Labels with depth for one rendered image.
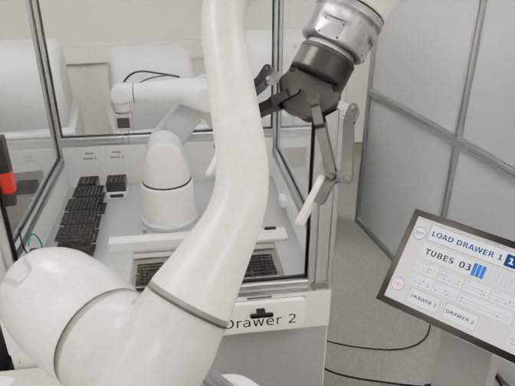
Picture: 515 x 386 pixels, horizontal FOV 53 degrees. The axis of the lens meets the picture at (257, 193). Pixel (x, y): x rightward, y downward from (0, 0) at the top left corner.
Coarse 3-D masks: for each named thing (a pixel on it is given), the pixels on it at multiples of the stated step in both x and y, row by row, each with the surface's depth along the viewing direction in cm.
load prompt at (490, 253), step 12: (432, 228) 157; (444, 228) 155; (432, 240) 156; (444, 240) 154; (456, 240) 152; (468, 240) 150; (480, 240) 149; (468, 252) 149; (480, 252) 148; (492, 252) 146; (504, 252) 144; (504, 264) 143
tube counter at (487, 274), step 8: (464, 264) 149; (472, 264) 148; (480, 264) 146; (464, 272) 148; (472, 272) 147; (480, 272) 146; (488, 272) 145; (496, 272) 144; (488, 280) 144; (496, 280) 143; (504, 280) 142; (512, 280) 141; (504, 288) 141; (512, 288) 140
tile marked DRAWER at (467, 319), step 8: (448, 304) 147; (448, 312) 147; (456, 312) 146; (464, 312) 144; (472, 312) 143; (448, 320) 146; (456, 320) 145; (464, 320) 144; (472, 320) 143; (472, 328) 142
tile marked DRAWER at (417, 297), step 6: (414, 288) 154; (408, 294) 154; (414, 294) 153; (420, 294) 152; (426, 294) 151; (408, 300) 153; (414, 300) 153; (420, 300) 152; (426, 300) 151; (432, 300) 150; (438, 300) 149; (420, 306) 151; (426, 306) 150; (432, 306) 149; (438, 306) 148; (432, 312) 149
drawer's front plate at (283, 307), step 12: (264, 300) 163; (276, 300) 163; (288, 300) 163; (300, 300) 164; (240, 312) 162; (252, 312) 163; (276, 312) 164; (288, 312) 165; (300, 312) 166; (228, 324) 164; (240, 324) 164; (252, 324) 165; (264, 324) 166; (276, 324) 166; (288, 324) 167; (300, 324) 168
